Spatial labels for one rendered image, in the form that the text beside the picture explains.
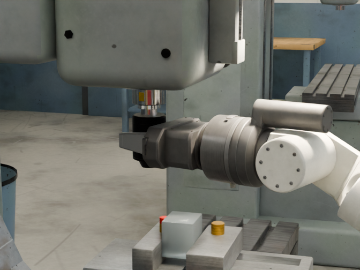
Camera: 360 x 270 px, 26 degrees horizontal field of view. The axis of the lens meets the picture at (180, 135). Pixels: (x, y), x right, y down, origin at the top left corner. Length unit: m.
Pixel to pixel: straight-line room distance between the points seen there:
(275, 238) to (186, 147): 0.65
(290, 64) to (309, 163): 6.74
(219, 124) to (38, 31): 0.26
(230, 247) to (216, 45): 0.36
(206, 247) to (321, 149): 0.34
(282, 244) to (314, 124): 0.67
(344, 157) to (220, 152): 0.15
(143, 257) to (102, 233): 3.31
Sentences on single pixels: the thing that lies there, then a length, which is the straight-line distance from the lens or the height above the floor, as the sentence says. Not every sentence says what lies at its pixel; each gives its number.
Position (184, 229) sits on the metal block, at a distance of 1.24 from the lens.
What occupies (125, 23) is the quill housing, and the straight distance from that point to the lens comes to 0.97.
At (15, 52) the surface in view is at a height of 1.36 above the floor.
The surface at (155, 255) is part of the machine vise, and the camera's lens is 1.23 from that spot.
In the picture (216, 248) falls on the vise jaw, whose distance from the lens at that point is 1.22.
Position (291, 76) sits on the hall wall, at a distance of 7.66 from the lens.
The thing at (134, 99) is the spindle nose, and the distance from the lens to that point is 1.07.
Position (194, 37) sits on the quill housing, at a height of 1.38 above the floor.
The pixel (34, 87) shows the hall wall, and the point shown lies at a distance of 8.62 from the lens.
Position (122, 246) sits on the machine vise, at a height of 1.00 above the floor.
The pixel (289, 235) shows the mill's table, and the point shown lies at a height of 0.93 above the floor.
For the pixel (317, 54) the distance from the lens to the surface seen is 7.41.
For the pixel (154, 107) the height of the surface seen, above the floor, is 1.28.
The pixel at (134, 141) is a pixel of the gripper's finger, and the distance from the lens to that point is 1.07.
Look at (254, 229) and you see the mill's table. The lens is 1.67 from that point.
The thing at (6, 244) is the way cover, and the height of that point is 0.99.
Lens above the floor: 1.45
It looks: 12 degrees down
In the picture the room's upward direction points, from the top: straight up
